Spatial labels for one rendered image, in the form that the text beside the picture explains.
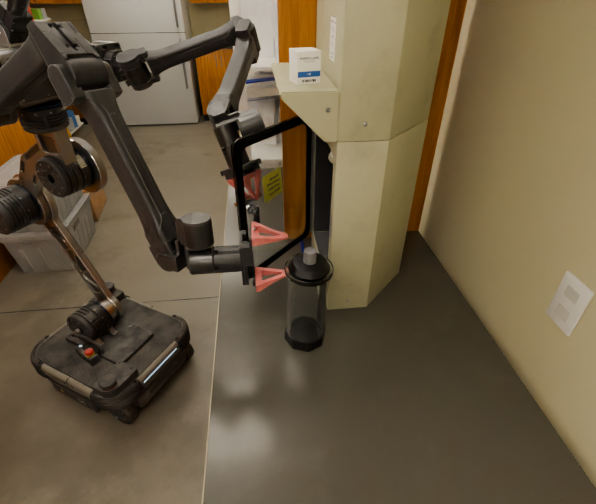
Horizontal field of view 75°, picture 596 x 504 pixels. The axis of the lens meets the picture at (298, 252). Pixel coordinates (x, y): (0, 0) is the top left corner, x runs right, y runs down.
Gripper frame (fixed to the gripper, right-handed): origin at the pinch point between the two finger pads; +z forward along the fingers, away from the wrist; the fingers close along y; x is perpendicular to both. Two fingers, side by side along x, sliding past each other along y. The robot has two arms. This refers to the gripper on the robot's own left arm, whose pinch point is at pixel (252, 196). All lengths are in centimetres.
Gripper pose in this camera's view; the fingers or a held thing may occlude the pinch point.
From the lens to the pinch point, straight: 106.8
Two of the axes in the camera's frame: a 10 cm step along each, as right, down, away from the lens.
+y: -7.3, 0.3, 6.9
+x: -6.0, 4.7, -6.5
